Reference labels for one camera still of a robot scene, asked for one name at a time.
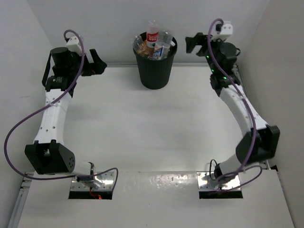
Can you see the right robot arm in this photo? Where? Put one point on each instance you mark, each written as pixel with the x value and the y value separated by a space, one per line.
pixel 259 139

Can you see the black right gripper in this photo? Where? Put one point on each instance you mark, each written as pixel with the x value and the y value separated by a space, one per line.
pixel 197 40

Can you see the metal base plate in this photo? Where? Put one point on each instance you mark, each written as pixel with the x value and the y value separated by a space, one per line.
pixel 210 189
pixel 97 188

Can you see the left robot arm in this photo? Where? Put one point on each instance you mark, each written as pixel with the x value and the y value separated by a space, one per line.
pixel 47 154

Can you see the orange juice bottle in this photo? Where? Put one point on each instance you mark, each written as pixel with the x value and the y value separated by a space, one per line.
pixel 144 53

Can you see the small clear red-cap bottle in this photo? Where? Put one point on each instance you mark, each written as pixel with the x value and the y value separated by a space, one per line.
pixel 138 43

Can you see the large clear red-label bottle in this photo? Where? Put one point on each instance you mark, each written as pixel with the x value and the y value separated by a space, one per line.
pixel 152 32

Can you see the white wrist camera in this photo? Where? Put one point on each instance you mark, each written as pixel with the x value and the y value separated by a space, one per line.
pixel 73 45
pixel 223 31

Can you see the black ribbed waste bin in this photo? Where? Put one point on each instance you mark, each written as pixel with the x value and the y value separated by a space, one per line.
pixel 155 74

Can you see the aluminium table edge rail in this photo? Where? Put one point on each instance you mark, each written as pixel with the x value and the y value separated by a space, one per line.
pixel 202 64

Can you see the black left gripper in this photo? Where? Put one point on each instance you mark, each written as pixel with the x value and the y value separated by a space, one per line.
pixel 95 68

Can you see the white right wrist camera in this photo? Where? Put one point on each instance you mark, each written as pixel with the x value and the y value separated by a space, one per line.
pixel 223 31

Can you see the clear unlabelled plastic bottle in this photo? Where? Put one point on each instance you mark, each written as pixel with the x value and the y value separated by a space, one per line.
pixel 164 39

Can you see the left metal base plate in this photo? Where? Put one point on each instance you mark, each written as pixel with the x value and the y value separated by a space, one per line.
pixel 97 188

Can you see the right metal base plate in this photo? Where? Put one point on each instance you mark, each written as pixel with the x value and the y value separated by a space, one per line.
pixel 210 189

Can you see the clear bottle blue white label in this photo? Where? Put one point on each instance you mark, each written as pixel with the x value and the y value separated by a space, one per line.
pixel 158 53

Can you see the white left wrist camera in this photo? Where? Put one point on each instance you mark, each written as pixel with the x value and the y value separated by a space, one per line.
pixel 73 45

